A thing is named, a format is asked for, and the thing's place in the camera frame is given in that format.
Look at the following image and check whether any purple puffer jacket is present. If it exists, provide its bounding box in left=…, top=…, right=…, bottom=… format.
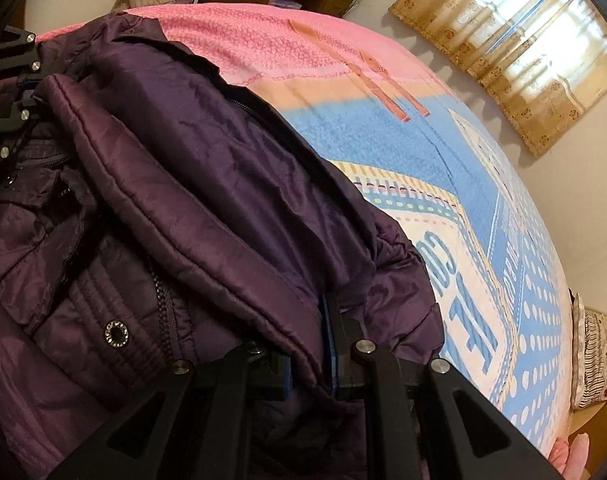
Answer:
left=0, top=14, right=443, bottom=479

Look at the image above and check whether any beige window curtain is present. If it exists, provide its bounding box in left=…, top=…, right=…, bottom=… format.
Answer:
left=389, top=0, right=607, bottom=157

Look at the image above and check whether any pink and blue bedspread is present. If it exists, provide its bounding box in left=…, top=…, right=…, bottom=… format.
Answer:
left=0, top=1, right=575, bottom=458

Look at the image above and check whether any patterned grey pillow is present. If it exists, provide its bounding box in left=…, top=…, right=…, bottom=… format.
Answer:
left=571, top=292, right=607, bottom=410

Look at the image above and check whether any pink folded quilt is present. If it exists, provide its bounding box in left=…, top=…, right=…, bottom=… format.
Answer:
left=549, top=434, right=590, bottom=480

